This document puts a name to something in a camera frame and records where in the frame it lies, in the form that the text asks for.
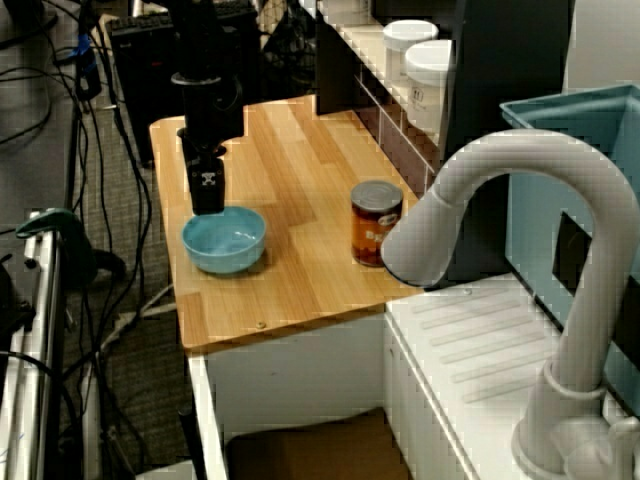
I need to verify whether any black computer tower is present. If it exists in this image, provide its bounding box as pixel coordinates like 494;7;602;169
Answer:
109;6;262;167

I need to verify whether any white toy sink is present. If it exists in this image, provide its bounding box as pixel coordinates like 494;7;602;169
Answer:
187;273;640;480

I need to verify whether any grey toy faucet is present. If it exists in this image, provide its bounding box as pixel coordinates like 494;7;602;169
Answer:
381;126;640;480

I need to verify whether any teal plastic bin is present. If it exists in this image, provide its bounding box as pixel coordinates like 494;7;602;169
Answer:
499;82;640;419

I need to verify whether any white lidded plastic jar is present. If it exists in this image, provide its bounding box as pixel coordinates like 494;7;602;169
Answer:
405;38;454;134
383;18;440;82

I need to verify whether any thick black cable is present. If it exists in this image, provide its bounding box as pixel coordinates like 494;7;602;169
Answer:
0;349;84;454

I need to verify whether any beans can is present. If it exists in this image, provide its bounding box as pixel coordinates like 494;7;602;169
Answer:
350;179;405;268

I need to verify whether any black wire mesh panel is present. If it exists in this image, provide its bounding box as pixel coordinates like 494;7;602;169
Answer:
262;0;318;97

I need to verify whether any black shelf unit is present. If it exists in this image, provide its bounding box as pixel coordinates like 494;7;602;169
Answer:
314;0;574;287

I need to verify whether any light blue bowl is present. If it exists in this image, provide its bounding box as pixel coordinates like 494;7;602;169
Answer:
180;205;267;276

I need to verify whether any blue taped cable plug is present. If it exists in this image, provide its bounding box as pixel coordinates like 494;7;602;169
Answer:
76;33;102;97

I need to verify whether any black device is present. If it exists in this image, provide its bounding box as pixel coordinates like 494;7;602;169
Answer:
0;253;37;332

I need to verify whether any green clamp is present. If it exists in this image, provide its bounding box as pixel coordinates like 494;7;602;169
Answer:
14;207;99;289

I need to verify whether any aluminium frame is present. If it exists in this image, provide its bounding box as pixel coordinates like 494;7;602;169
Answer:
0;214;67;480

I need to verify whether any brown board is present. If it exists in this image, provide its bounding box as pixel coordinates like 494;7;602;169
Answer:
227;405;417;480

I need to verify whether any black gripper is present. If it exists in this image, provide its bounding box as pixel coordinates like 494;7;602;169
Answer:
180;81;247;217

